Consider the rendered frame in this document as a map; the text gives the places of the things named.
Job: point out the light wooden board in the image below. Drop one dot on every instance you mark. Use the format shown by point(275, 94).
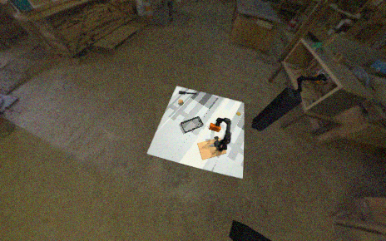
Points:
point(207, 152)

